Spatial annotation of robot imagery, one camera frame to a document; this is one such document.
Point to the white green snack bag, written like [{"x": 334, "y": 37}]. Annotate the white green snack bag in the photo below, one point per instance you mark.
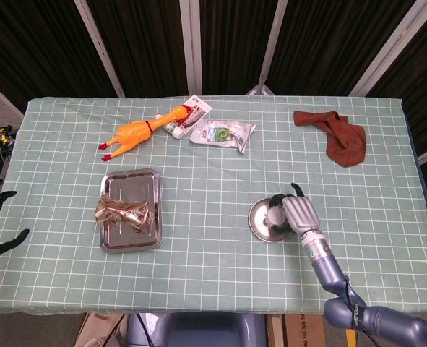
[{"x": 216, "y": 133}]

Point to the rectangular steel tray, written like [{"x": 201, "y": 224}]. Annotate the rectangular steel tray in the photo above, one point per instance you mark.
[{"x": 133, "y": 184}]

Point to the green checked tablecloth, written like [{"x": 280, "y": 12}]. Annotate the green checked tablecloth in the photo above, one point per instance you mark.
[{"x": 213, "y": 274}]

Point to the orange rubber chicken toy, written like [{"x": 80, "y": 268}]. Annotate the orange rubber chicken toy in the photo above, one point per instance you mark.
[{"x": 133, "y": 132}]

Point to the crinkled snack wrapper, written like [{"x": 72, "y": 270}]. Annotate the crinkled snack wrapper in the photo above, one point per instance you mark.
[{"x": 126, "y": 215}]

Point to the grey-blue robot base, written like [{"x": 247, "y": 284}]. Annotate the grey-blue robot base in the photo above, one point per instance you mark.
[{"x": 198, "y": 330}]

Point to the small white round lid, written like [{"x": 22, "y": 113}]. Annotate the small white round lid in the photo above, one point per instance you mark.
[{"x": 276, "y": 216}]

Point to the light cardboard box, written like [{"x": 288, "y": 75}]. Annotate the light cardboard box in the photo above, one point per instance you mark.
[{"x": 97, "y": 330}]

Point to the white red flat packet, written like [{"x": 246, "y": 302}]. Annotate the white red flat packet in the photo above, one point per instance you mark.
[{"x": 198, "y": 108}]

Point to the white green tube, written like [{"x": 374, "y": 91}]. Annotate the white green tube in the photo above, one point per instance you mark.
[{"x": 173, "y": 129}]

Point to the brown cloth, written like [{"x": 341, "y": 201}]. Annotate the brown cloth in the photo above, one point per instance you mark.
[{"x": 343, "y": 141}]

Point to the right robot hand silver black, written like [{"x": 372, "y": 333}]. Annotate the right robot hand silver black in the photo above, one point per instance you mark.
[{"x": 301, "y": 213}]

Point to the brown printed cardboard box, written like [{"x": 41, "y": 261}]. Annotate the brown printed cardboard box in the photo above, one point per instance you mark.
[{"x": 303, "y": 330}]

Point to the round steel plate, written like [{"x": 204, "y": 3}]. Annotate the round steel plate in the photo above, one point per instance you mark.
[{"x": 258, "y": 217}]

